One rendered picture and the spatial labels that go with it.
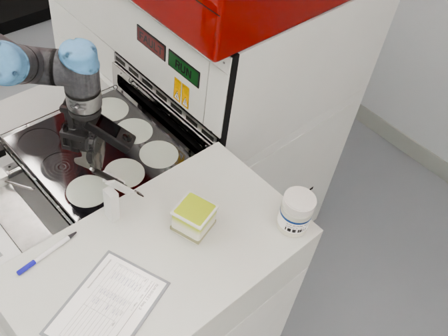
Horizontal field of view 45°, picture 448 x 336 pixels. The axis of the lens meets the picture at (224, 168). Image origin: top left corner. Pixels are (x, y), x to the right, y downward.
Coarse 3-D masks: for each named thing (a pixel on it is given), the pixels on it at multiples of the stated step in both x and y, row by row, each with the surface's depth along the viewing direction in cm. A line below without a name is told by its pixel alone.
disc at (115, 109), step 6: (102, 102) 150; (108, 102) 150; (114, 102) 150; (120, 102) 150; (102, 108) 148; (108, 108) 148; (114, 108) 149; (120, 108) 149; (126, 108) 149; (108, 114) 147; (114, 114) 147; (120, 114) 147; (126, 114) 147; (114, 120) 145
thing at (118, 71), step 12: (120, 72) 154; (120, 84) 160; (132, 84) 152; (132, 96) 157; (144, 96) 150; (156, 96) 147; (144, 108) 154; (168, 108) 145; (156, 120) 152; (180, 120) 142; (168, 132) 150; (192, 132) 140; (180, 144) 148; (204, 144) 138
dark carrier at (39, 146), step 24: (120, 96) 152; (48, 120) 143; (120, 120) 145; (144, 120) 147; (24, 144) 136; (48, 144) 137; (144, 144) 140; (48, 168) 131; (72, 168) 132; (144, 168) 135; (168, 168) 135; (120, 192) 129; (72, 216) 122
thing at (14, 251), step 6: (0, 228) 111; (0, 234) 110; (6, 234) 110; (0, 240) 109; (6, 240) 109; (0, 246) 108; (6, 246) 108; (12, 246) 108; (0, 252) 108; (6, 252) 107; (12, 252) 108; (18, 252) 108; (0, 258) 106; (6, 258) 106; (12, 258) 107; (0, 264) 105
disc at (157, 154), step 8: (152, 144) 141; (160, 144) 141; (168, 144) 141; (144, 152) 138; (152, 152) 139; (160, 152) 139; (168, 152) 139; (176, 152) 140; (144, 160) 136; (152, 160) 137; (160, 160) 137; (168, 160) 137; (176, 160) 138; (160, 168) 135
